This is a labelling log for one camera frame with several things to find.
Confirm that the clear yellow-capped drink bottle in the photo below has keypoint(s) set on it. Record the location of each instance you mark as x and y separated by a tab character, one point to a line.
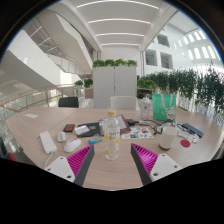
112	140

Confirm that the white computer mouse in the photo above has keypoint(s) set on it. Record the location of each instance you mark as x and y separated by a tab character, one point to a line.
72	145

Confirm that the black chair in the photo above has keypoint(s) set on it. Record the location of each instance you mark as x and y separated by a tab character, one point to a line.
68	102

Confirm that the red and black case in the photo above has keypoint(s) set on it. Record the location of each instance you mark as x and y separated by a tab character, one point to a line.
69	127

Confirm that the white cabinet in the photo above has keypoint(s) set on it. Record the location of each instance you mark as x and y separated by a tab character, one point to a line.
114	81

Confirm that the green plants atop cabinet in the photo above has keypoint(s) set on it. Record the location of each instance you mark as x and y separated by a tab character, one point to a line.
115	63

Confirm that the colourful sticker sheet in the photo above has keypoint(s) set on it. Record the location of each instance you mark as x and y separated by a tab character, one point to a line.
137	133

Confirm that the white small packet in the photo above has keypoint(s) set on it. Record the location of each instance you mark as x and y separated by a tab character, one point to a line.
183	134

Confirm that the white printed card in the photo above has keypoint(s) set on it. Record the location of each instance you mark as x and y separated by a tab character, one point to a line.
82	130

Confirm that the flat round red coaster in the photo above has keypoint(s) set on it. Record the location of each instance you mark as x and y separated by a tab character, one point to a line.
185	143

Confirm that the clear plastic shaker bottle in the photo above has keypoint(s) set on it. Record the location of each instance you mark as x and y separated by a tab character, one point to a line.
145	108

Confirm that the white paper sheet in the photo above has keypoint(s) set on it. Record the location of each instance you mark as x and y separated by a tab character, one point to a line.
31	116

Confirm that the brown tablet case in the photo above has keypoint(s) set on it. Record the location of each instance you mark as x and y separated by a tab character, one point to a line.
123	122

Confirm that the white chair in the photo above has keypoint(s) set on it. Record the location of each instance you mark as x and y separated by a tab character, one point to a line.
123	103

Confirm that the blue-green marker pen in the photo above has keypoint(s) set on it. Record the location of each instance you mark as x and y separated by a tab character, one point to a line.
95	140

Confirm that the potted green plants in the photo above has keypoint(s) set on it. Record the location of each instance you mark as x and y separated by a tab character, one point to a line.
88	83

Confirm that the green tote bag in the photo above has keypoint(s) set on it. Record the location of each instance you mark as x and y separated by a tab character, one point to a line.
163	106

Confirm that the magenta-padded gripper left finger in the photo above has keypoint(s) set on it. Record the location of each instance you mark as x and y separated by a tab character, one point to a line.
60	166

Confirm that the black charger block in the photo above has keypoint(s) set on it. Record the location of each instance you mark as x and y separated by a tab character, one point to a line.
130	122

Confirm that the white power strip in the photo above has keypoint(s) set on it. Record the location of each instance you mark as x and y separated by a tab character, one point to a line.
48	142

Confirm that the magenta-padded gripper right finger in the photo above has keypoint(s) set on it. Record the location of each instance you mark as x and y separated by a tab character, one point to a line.
165	165

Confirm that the green hedge plant row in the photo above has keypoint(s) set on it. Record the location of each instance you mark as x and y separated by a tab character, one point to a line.
186	85

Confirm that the black notebook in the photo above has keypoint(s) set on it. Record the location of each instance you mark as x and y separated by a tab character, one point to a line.
94	131

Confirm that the white paper cup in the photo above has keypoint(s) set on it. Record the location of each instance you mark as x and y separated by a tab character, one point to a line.
167	138

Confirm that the ceiling light strips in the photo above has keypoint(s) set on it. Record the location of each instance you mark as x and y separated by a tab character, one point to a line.
119	20

